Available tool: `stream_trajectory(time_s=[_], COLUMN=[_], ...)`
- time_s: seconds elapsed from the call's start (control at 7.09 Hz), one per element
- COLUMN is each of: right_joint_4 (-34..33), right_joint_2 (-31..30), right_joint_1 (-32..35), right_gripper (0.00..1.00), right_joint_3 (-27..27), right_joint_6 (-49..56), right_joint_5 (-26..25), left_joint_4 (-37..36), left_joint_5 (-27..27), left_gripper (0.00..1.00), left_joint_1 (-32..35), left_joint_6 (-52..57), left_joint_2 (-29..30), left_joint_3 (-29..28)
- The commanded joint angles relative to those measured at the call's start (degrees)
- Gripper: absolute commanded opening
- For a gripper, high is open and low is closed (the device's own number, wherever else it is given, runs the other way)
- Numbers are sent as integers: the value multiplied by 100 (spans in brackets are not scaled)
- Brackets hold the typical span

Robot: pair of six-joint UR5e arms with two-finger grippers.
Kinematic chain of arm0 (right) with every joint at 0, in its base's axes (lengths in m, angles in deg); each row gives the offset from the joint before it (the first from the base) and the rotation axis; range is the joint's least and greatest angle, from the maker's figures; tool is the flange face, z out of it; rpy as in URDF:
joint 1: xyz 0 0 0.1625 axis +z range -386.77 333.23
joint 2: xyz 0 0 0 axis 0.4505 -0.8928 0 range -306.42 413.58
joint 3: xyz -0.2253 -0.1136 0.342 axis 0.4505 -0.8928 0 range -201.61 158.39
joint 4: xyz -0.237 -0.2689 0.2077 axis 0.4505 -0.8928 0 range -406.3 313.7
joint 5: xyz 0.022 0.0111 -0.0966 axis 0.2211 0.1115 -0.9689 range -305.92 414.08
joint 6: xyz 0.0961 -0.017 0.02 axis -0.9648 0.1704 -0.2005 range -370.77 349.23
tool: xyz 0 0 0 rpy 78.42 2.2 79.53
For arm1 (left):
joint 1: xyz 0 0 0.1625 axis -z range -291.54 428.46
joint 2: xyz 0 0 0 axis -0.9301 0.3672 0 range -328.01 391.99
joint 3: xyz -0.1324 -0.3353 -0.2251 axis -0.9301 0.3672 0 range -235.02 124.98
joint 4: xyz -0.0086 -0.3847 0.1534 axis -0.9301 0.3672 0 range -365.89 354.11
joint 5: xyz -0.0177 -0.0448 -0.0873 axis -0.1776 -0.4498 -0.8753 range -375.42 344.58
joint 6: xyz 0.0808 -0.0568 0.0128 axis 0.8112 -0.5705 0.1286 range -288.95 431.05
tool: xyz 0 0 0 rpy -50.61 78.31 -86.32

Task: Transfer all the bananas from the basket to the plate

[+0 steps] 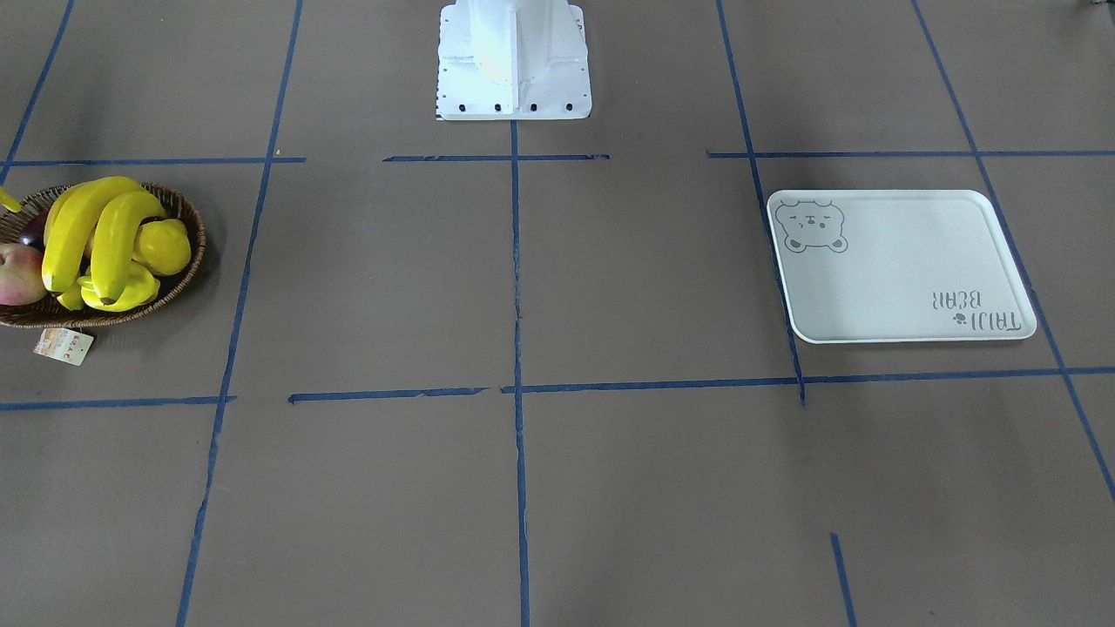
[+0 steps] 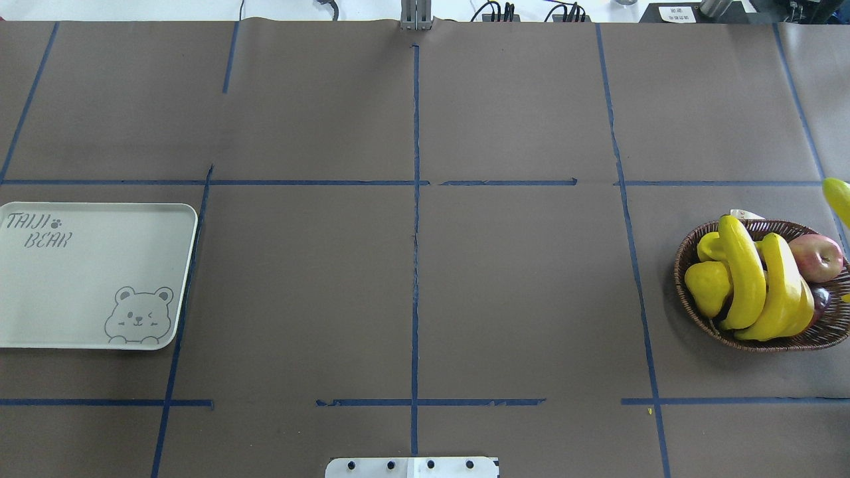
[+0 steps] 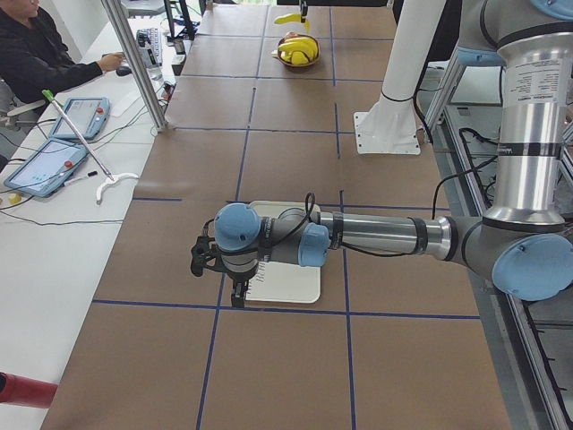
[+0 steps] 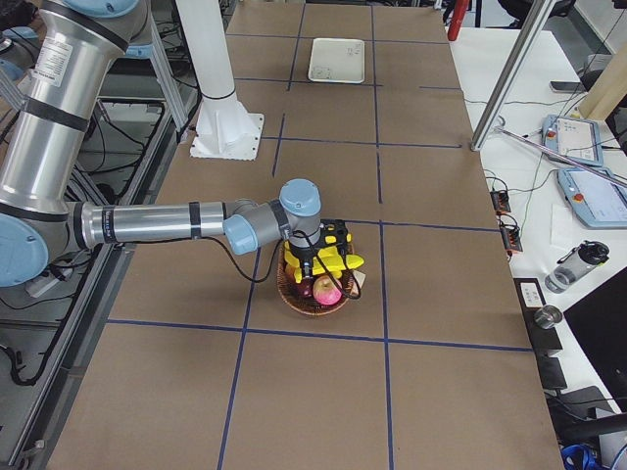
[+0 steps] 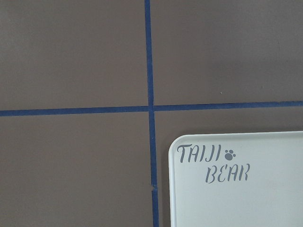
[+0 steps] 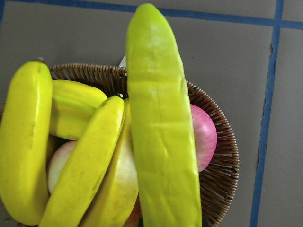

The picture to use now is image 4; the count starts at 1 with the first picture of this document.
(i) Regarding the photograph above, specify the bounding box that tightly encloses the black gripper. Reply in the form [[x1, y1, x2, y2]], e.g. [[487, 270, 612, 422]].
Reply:
[[288, 233, 323, 277]]

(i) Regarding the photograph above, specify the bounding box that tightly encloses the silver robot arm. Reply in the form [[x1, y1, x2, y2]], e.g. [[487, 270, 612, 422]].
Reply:
[[1, 1, 321, 287]]

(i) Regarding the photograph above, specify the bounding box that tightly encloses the brown wicker basket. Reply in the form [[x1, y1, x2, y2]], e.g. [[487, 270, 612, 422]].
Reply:
[[276, 242, 349, 316]]

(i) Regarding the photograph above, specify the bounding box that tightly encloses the basket paper tag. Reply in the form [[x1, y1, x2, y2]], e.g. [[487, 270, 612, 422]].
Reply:
[[353, 270, 365, 295]]

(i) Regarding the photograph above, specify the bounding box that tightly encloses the dark red mango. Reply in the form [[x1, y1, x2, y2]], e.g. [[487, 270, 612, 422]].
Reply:
[[296, 278, 314, 299]]

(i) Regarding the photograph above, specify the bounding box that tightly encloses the white bear tray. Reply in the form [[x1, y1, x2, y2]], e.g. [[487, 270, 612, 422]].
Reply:
[[308, 38, 365, 84]]

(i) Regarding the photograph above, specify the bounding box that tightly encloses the orange electronics board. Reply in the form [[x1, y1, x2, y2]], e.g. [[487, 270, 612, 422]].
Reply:
[[490, 189, 511, 214], [500, 223, 523, 255]]

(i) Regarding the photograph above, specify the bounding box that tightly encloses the small metal cup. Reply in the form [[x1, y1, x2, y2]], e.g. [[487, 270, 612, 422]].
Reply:
[[533, 305, 563, 330]]

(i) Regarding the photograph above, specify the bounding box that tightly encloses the clear water bottle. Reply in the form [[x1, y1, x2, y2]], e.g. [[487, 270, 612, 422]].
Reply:
[[545, 240, 609, 294]]

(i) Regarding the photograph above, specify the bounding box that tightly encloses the red cylinder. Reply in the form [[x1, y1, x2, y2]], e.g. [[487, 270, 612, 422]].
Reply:
[[447, 0, 469, 42]]

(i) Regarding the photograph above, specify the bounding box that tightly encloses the near teach pendant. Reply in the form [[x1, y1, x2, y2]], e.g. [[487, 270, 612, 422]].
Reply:
[[557, 167, 626, 230]]

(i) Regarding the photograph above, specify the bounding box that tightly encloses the teach pendant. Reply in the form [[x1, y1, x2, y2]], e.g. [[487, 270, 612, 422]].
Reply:
[[542, 115, 603, 167], [557, 167, 626, 230]]

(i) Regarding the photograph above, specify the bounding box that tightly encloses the far teach pendant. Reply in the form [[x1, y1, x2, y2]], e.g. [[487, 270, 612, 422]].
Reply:
[[542, 115, 603, 167]]

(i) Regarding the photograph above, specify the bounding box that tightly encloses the long reach stick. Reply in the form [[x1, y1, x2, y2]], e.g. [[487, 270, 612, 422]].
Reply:
[[494, 115, 626, 188]]

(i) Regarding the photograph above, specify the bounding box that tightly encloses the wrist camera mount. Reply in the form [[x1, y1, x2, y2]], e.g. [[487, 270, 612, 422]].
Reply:
[[320, 218, 352, 257]]

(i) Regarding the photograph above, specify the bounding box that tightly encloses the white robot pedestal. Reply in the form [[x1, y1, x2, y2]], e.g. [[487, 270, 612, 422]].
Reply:
[[176, 0, 265, 161]]

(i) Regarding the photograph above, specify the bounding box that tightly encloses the aluminium frame post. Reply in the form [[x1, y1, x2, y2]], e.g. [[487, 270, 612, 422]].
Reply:
[[470, 0, 556, 151]]

